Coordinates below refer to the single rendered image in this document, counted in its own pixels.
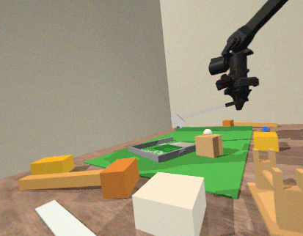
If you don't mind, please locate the tan cube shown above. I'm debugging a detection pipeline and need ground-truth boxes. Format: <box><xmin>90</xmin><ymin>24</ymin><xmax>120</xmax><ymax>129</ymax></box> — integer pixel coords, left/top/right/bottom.
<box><xmin>195</xmin><ymin>134</ymin><xmax>223</xmax><ymax>158</ymax></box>

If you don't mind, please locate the white flat strip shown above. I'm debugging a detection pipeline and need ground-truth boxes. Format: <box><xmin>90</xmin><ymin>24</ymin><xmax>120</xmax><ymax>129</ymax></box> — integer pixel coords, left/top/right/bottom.
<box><xmin>35</xmin><ymin>200</ymin><xmax>97</xmax><ymax>236</ymax></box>

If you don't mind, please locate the cream cube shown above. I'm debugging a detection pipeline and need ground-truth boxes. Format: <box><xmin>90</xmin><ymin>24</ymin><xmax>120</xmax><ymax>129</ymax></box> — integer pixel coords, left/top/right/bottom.
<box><xmin>132</xmin><ymin>172</ymin><xmax>206</xmax><ymax>236</ymax></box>

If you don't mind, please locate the green flat mat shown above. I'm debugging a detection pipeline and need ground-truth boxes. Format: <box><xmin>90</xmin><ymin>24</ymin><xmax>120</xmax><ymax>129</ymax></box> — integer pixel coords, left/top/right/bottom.
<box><xmin>84</xmin><ymin>130</ymin><xmax>252</xmax><ymax>199</ymax></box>

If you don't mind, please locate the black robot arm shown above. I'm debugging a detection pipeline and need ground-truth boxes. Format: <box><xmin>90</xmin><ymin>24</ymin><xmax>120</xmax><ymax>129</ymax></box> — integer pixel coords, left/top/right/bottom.
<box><xmin>208</xmin><ymin>0</ymin><xmax>288</xmax><ymax>91</ymax></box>

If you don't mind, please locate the white ball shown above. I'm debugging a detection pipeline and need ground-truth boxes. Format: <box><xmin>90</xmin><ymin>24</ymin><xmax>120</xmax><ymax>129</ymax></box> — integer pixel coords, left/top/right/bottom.
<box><xmin>203</xmin><ymin>129</ymin><xmax>212</xmax><ymax>134</ymax></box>

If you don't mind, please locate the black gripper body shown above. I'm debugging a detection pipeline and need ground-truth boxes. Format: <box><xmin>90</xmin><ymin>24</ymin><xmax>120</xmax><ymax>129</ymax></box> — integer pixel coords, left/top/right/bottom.
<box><xmin>224</xmin><ymin>67</ymin><xmax>259</xmax><ymax>95</ymax></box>

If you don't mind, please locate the yellow block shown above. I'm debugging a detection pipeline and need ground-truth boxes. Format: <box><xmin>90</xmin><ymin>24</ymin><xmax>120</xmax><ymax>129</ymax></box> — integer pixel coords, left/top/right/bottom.
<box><xmin>30</xmin><ymin>155</ymin><xmax>74</xmax><ymax>175</ymax></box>
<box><xmin>253</xmin><ymin>132</ymin><xmax>280</xmax><ymax>152</ymax></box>

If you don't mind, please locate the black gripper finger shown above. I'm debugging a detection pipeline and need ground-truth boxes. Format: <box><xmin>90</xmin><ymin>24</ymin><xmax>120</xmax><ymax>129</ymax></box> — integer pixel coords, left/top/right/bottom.
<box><xmin>228</xmin><ymin>93</ymin><xmax>238</xmax><ymax>110</ymax></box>
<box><xmin>232</xmin><ymin>89</ymin><xmax>252</xmax><ymax>110</ymax></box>

